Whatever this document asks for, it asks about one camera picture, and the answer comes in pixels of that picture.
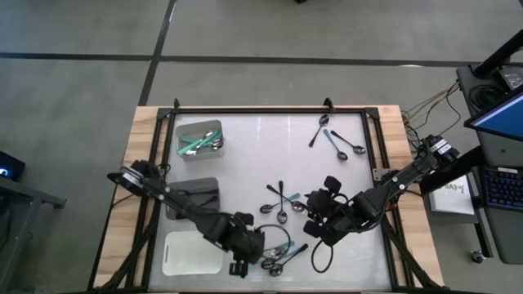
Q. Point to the white paper sheet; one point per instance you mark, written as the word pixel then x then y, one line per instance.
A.
pixel 453 200

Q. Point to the metal bracket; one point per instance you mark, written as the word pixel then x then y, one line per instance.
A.
pixel 378 175

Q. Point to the black power adapter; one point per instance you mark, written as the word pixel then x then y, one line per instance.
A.
pixel 512 77

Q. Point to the silver metal spoon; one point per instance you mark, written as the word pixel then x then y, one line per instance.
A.
pixel 267 264
pixel 359 150

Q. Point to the black keyboard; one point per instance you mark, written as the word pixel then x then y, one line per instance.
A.
pixel 504 190

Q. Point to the grey side table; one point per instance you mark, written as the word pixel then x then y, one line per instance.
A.
pixel 32 194

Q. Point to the black device with blue light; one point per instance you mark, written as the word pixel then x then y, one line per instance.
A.
pixel 10 165

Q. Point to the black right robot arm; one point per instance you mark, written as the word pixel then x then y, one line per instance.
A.
pixel 402 179

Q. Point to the wooden workbench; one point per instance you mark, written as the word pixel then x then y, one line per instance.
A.
pixel 114 220

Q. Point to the dark grey plastic bin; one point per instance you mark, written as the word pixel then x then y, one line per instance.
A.
pixel 204 185

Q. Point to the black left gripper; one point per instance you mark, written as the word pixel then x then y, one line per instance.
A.
pixel 245 245

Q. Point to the white plastic bin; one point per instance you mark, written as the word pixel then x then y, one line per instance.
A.
pixel 184 257

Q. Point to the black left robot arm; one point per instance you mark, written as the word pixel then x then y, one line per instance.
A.
pixel 180 200

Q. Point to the black frame hook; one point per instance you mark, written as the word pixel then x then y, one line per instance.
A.
pixel 328 104
pixel 176 104

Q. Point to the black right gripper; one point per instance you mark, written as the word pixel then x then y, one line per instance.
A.
pixel 335 216

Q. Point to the grey equipment cart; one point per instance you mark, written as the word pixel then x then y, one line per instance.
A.
pixel 506 237

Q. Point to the monitor with blue screen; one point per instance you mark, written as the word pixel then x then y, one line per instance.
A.
pixel 502 118

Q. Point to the black pole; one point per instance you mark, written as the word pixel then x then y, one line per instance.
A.
pixel 498 53

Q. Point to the black aluminium table frame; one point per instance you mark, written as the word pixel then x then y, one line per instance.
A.
pixel 265 110

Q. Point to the light grey plastic bin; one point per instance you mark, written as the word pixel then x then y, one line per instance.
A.
pixel 196 124

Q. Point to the caster wheel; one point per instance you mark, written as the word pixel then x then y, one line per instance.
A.
pixel 477 256

